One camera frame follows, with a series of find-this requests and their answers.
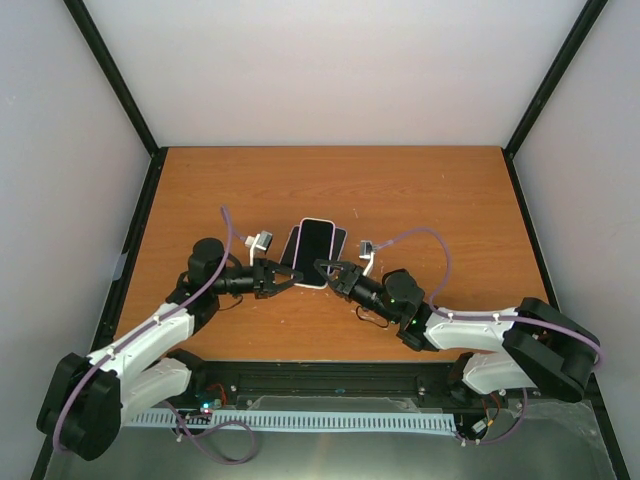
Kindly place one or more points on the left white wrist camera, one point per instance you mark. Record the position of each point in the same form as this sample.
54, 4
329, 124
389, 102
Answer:
258, 244

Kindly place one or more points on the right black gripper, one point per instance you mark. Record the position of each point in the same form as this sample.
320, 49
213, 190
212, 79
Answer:
347, 278

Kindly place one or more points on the white phone case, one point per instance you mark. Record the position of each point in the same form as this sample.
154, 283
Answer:
300, 250

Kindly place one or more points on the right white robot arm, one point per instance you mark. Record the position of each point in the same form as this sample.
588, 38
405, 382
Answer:
530, 346

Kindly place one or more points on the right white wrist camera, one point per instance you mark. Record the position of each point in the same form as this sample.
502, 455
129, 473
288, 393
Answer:
367, 253

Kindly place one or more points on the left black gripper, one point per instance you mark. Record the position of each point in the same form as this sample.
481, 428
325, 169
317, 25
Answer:
270, 287

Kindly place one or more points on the right black frame post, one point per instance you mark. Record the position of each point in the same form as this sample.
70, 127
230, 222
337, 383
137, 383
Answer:
571, 45

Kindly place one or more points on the left black frame post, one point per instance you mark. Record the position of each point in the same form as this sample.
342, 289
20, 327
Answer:
87, 27

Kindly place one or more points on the black phone green edge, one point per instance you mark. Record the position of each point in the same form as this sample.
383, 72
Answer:
315, 252

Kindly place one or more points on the black frame post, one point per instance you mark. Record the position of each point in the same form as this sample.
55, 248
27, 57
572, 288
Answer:
87, 27
571, 45

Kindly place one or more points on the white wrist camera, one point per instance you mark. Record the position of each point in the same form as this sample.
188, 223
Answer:
367, 253
258, 244

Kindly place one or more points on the light blue cable duct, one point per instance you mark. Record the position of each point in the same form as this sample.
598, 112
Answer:
326, 422

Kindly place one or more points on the lavender phone case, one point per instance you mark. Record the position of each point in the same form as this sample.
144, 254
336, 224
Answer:
339, 240

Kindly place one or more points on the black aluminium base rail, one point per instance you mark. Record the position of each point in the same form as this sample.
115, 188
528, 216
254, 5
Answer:
427, 385

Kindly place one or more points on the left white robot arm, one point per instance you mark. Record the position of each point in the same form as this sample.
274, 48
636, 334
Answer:
91, 397

